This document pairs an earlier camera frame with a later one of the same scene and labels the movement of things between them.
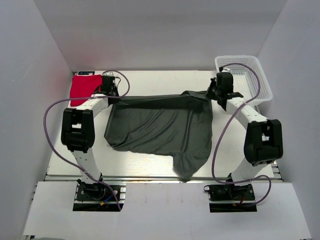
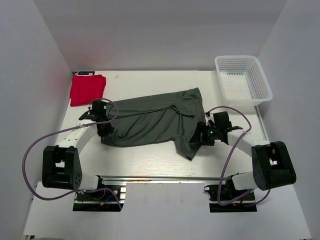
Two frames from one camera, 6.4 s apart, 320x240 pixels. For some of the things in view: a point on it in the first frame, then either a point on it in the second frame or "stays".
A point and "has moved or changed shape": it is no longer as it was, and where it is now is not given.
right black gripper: [209, 94] → [202, 127]
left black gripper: [116, 90] → [110, 130]
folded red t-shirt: [83, 86] stays
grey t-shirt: [178, 126] has moved or changed shape
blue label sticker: [86, 73] stays
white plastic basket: [245, 81] stays
